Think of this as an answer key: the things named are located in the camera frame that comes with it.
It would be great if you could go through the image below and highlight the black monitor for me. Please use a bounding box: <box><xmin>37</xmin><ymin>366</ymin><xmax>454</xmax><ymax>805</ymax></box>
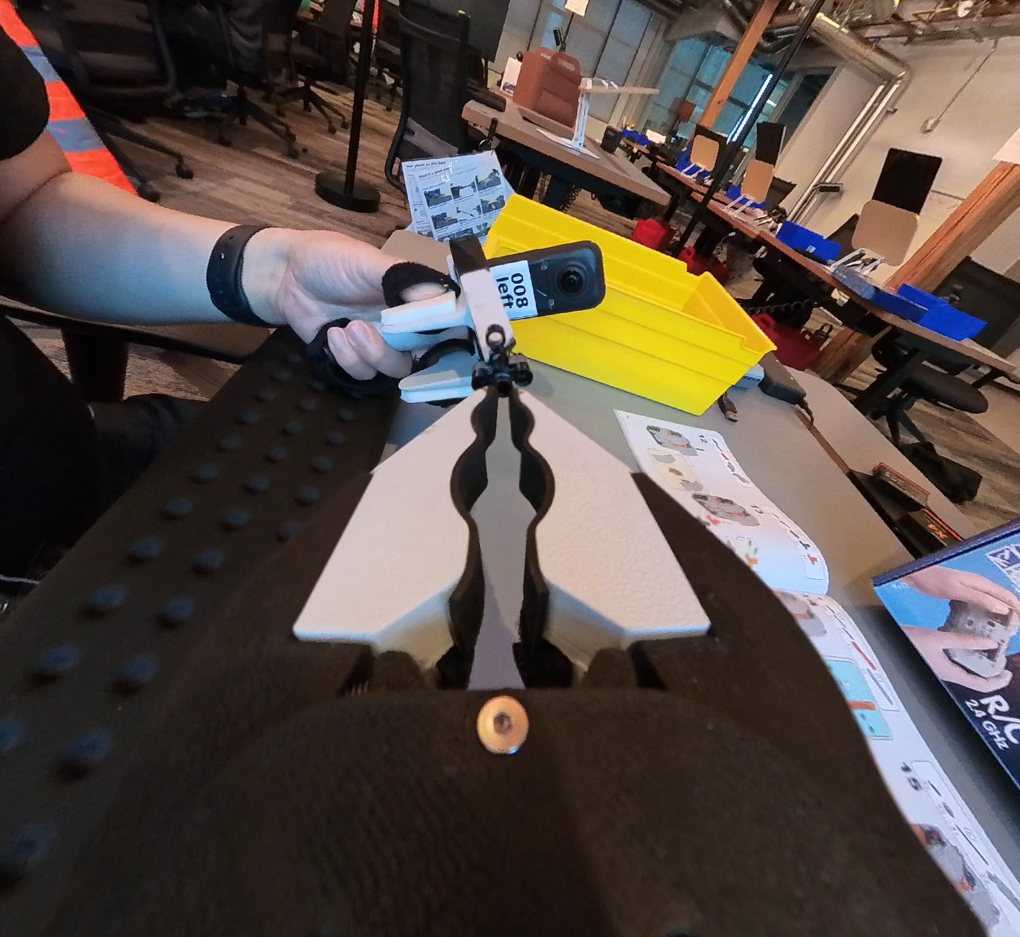
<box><xmin>410</xmin><ymin>0</ymin><xmax>511</xmax><ymax>65</ymax></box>

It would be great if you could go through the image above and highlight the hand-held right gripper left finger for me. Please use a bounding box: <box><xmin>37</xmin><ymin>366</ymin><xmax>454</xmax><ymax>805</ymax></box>
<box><xmin>292</xmin><ymin>387</ymin><xmax>489</xmax><ymax>674</ymax></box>

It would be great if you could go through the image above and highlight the black office chair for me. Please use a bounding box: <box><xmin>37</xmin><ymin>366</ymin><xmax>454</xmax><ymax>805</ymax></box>
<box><xmin>40</xmin><ymin>0</ymin><xmax>194</xmax><ymax>202</ymax></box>
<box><xmin>382</xmin><ymin>0</ymin><xmax>473</xmax><ymax>193</ymax></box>
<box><xmin>869</xmin><ymin>331</ymin><xmax>993</xmax><ymax>444</ymax></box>

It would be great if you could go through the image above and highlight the person's left hand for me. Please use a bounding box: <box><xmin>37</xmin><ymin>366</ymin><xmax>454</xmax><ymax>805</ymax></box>
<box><xmin>241</xmin><ymin>226</ymin><xmax>462</xmax><ymax>384</ymax></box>

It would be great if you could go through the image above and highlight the orange safety vest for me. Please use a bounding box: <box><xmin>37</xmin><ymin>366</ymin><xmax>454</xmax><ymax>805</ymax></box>
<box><xmin>0</xmin><ymin>0</ymin><xmax>138</xmax><ymax>195</ymax></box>

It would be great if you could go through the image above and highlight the person's left forearm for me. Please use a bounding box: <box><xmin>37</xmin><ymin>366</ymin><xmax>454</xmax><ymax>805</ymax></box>
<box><xmin>0</xmin><ymin>128</ymin><xmax>240</xmax><ymax>326</ymax></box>

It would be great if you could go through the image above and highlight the laminated instruction sheet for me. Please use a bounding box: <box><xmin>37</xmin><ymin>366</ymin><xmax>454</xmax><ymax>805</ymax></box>
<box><xmin>402</xmin><ymin>150</ymin><xmax>516</xmax><ymax>241</ymax></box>

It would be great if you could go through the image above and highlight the brown bag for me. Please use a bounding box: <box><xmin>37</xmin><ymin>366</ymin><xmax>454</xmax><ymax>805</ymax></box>
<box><xmin>512</xmin><ymin>47</ymin><xmax>584</xmax><ymax>130</ymax></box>

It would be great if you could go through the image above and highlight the grey desk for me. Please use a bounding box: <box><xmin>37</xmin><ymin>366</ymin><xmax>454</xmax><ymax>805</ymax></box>
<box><xmin>375</xmin><ymin>228</ymin><xmax>1020</xmax><ymax>937</ymax></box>
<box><xmin>785</xmin><ymin>367</ymin><xmax>983</xmax><ymax>556</ymax></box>

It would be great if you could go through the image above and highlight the red black battery pack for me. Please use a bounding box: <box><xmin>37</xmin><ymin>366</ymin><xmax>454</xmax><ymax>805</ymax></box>
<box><xmin>871</xmin><ymin>462</ymin><xmax>932</xmax><ymax>501</ymax></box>
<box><xmin>900</xmin><ymin>510</ymin><xmax>967</xmax><ymax>549</ymax></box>

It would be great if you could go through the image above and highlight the robot kit box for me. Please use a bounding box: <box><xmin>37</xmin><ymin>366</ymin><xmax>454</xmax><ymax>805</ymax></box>
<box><xmin>871</xmin><ymin>521</ymin><xmax>1020</xmax><ymax>790</ymax></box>

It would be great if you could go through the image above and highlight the black pole with round base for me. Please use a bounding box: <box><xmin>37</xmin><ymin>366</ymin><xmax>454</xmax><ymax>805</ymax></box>
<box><xmin>314</xmin><ymin>0</ymin><xmax>389</xmax><ymax>215</ymax></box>

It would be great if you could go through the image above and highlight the open instruction booklet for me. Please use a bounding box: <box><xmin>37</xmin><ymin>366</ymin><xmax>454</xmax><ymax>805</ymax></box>
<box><xmin>614</xmin><ymin>410</ymin><xmax>1020</xmax><ymax>937</ymax></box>

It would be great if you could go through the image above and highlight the black toy connector piece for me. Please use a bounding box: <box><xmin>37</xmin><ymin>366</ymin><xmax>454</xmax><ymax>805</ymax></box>
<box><xmin>470</xmin><ymin>351</ymin><xmax>535</xmax><ymax>398</ymax></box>

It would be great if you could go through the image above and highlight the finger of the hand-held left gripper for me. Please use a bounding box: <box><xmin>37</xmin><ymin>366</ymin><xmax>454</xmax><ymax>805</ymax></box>
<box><xmin>454</xmin><ymin>265</ymin><xmax>513</xmax><ymax>354</ymax></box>

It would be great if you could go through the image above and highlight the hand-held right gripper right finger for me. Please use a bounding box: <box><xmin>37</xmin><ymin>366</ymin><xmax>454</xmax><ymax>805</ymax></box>
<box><xmin>508</xmin><ymin>387</ymin><xmax>712</xmax><ymax>674</ymax></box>

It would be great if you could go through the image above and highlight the black power adapter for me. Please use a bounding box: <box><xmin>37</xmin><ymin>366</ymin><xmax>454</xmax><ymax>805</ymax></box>
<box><xmin>755</xmin><ymin>354</ymin><xmax>812</xmax><ymax>406</ymax></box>

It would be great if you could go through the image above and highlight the yellow plastic bin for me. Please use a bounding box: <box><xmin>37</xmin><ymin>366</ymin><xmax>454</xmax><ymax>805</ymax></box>
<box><xmin>480</xmin><ymin>193</ymin><xmax>778</xmax><ymax>417</ymax></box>

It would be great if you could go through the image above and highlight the wooden top desk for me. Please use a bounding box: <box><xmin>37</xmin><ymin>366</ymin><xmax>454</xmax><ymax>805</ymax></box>
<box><xmin>462</xmin><ymin>99</ymin><xmax>672</xmax><ymax>217</ymax></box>
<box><xmin>637</xmin><ymin>148</ymin><xmax>1020</xmax><ymax>396</ymax></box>

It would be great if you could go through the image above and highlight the black wristband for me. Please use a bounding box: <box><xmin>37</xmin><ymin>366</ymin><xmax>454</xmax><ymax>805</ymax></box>
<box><xmin>206</xmin><ymin>224</ymin><xmax>278</xmax><ymax>329</ymax></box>

